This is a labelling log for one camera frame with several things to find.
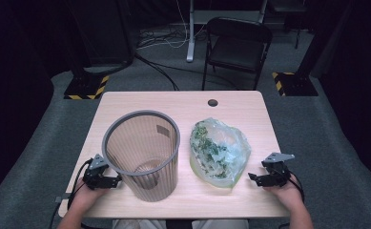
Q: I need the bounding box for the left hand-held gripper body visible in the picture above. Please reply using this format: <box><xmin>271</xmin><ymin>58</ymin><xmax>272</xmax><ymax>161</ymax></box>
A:
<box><xmin>82</xmin><ymin>154</ymin><xmax>112</xmax><ymax>191</ymax></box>

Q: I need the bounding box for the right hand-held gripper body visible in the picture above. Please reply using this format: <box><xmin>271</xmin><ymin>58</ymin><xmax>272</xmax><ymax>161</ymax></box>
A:
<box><xmin>261</xmin><ymin>152</ymin><xmax>296</xmax><ymax>188</ymax></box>

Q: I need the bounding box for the grey ribbed trash can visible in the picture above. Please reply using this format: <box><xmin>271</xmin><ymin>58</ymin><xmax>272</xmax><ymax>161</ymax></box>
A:
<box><xmin>101</xmin><ymin>110</ymin><xmax>181</xmax><ymax>203</ymax></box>

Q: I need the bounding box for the clear green-printed plastic bag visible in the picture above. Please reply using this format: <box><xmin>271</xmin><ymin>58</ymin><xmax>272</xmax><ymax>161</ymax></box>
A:
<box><xmin>189</xmin><ymin>117</ymin><xmax>253</xmax><ymax>189</ymax></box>

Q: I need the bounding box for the person's left hand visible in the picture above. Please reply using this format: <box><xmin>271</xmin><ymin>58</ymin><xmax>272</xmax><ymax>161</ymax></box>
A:
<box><xmin>69</xmin><ymin>182</ymin><xmax>110</xmax><ymax>211</ymax></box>

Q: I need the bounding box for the person's right hand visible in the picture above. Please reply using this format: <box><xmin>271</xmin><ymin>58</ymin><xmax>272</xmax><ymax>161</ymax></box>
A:
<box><xmin>263</xmin><ymin>175</ymin><xmax>304</xmax><ymax>209</ymax></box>

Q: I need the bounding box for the black hazard-striped stand base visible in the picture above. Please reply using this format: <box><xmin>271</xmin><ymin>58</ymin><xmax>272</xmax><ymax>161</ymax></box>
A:
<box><xmin>271</xmin><ymin>71</ymin><xmax>319</xmax><ymax>97</ymax></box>
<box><xmin>63</xmin><ymin>74</ymin><xmax>111</xmax><ymax>100</ymax></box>

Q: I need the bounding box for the black folding chair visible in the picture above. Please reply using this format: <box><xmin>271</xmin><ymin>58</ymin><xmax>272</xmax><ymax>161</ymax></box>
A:
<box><xmin>201</xmin><ymin>16</ymin><xmax>274</xmax><ymax>92</ymax></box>

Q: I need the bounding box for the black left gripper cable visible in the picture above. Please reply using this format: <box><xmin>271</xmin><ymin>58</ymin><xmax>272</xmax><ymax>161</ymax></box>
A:
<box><xmin>49</xmin><ymin>158</ymin><xmax>94</xmax><ymax>229</ymax></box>

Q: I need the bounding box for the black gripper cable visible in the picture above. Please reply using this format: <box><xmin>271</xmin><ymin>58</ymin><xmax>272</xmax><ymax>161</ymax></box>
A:
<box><xmin>49</xmin><ymin>158</ymin><xmax>94</xmax><ymax>229</ymax></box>
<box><xmin>278</xmin><ymin>171</ymin><xmax>306</xmax><ymax>229</ymax></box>

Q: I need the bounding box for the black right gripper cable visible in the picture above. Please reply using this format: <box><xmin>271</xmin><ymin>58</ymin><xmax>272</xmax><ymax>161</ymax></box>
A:
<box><xmin>278</xmin><ymin>171</ymin><xmax>306</xmax><ymax>229</ymax></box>

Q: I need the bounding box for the thick black floor cable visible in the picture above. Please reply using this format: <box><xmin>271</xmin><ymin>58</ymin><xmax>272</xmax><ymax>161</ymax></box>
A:
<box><xmin>134</xmin><ymin>52</ymin><xmax>180</xmax><ymax>92</ymax></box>

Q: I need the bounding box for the tangle of floor cables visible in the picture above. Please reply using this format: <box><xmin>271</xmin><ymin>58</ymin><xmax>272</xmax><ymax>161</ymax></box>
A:
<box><xmin>136</xmin><ymin>25</ymin><xmax>207</xmax><ymax>51</ymax></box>

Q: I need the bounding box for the white metal desk frame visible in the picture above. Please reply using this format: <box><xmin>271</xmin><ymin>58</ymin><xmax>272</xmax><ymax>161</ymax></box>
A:
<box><xmin>186</xmin><ymin>0</ymin><xmax>269</xmax><ymax>63</ymax></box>

